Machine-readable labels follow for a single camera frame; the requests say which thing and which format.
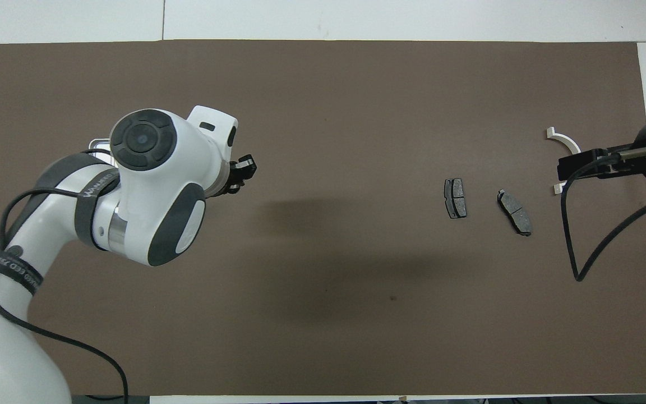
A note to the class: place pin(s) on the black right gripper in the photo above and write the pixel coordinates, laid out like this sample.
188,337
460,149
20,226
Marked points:
634,164

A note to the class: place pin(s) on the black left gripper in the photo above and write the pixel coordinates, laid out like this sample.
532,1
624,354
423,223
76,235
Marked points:
219,182

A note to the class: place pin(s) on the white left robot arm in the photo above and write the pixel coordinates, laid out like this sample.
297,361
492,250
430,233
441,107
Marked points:
149,185

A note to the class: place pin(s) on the silver metal tray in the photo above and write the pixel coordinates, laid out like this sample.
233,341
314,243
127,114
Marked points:
98,144

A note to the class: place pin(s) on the long dark grey brake pad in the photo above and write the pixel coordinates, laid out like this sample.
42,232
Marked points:
515,212

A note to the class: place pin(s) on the small dark grey brake pad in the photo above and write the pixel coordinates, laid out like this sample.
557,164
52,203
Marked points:
456,198

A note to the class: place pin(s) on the brown table mat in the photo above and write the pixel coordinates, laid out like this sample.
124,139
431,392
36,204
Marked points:
356,280

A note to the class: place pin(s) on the white semicircular plastic bracket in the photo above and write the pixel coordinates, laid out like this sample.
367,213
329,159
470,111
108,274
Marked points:
565,139

